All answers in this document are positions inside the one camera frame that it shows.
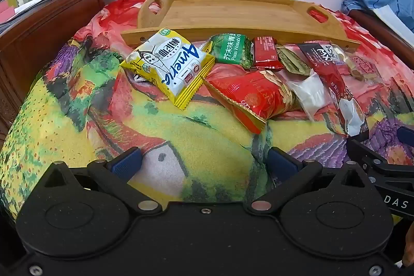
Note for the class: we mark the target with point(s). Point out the green peas packet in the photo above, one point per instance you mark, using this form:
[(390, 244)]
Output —
[(231, 51)]

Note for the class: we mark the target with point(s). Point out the large red nut packet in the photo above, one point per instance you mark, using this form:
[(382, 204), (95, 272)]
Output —
[(249, 98)]

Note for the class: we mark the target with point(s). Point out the gold foil snack packet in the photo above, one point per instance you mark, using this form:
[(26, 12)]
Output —
[(292, 61)]

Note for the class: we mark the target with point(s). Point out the clear candy packet red label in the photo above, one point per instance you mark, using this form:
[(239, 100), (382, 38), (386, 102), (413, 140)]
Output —
[(362, 67)]

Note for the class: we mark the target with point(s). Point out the white paper sheet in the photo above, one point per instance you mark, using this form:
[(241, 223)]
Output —
[(394, 20)]

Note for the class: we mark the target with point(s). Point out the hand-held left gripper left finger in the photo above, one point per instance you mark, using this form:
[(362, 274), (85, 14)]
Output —
[(126, 163)]

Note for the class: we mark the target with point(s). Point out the printed blanket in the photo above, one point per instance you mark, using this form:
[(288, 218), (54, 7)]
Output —
[(97, 120)]

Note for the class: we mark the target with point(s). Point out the stack of papers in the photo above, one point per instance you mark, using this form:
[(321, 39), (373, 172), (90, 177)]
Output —
[(29, 6)]

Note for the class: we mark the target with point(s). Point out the small red snack packet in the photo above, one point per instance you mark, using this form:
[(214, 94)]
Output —
[(265, 53)]

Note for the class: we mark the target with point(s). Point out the yellow snack packet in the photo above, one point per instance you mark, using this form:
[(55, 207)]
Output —
[(165, 65)]

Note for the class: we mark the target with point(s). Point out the long dark red packet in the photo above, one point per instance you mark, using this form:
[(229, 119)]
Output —
[(326, 75)]

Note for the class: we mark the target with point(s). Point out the brown wooden cabinet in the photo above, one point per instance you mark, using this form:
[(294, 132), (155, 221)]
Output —
[(38, 36)]

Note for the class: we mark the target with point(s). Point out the white translucent packet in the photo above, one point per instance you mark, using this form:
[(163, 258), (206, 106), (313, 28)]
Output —
[(312, 91)]

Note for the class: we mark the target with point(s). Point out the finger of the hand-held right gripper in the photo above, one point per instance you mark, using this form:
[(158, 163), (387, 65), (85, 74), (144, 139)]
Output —
[(407, 134), (385, 170)]

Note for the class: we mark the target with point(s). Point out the wooden bed board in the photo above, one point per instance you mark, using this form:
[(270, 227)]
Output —
[(381, 30)]

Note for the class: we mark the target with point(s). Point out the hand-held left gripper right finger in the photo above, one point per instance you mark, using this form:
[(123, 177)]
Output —
[(282, 163)]

